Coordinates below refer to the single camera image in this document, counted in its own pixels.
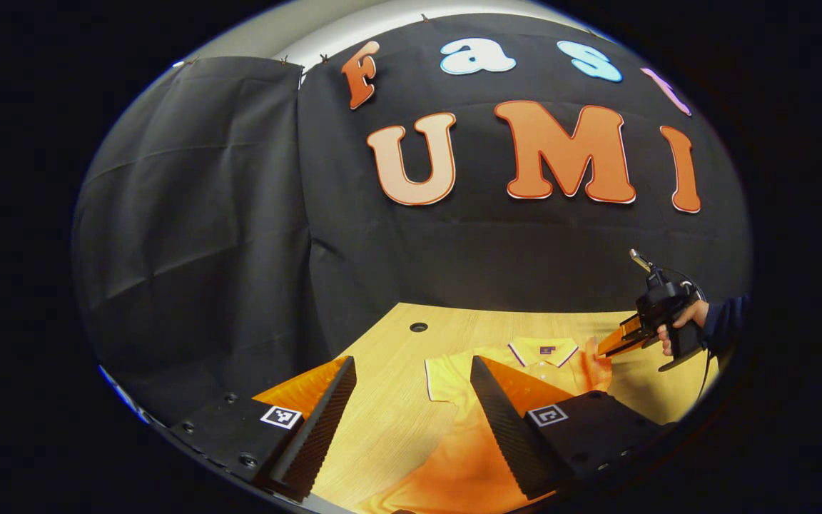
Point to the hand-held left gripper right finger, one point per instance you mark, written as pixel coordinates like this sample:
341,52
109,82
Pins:
507,435

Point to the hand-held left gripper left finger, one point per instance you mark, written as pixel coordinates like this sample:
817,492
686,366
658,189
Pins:
318,428

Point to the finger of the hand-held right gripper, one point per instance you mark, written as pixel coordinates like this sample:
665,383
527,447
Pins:
625,344
631,325

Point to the yellow polo T-shirt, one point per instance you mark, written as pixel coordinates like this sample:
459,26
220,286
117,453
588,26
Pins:
454,457

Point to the black backdrop cloth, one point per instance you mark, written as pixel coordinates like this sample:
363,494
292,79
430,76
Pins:
240,214

